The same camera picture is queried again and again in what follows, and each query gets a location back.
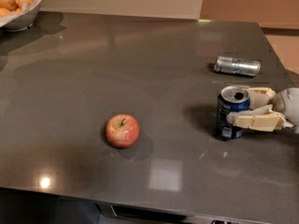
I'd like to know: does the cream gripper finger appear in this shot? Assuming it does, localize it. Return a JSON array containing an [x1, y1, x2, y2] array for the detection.
[[226, 105, 294, 132], [247, 87, 277, 109]]

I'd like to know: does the blue pepsi can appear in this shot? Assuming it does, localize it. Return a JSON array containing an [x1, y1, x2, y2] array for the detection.
[[216, 86, 250, 140]]

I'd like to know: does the silver slim can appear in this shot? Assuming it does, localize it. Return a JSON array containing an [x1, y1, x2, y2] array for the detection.
[[214, 56, 261, 77]]

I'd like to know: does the red apple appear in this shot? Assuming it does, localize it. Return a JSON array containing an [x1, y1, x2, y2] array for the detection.
[[106, 114, 140, 148]]

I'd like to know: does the grey fruit bowl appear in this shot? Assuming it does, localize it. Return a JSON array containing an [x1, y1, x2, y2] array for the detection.
[[0, 0, 44, 33]]

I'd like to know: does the orange fruit middle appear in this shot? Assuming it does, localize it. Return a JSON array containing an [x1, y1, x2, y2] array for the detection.
[[16, 0, 34, 8]]

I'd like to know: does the orange fruit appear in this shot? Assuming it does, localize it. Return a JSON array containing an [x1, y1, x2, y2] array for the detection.
[[0, 7, 10, 17], [16, 0, 34, 8], [0, 0, 18, 11]]

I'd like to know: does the orange fruit bottom left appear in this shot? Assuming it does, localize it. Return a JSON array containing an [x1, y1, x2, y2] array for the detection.
[[0, 7, 10, 17]]

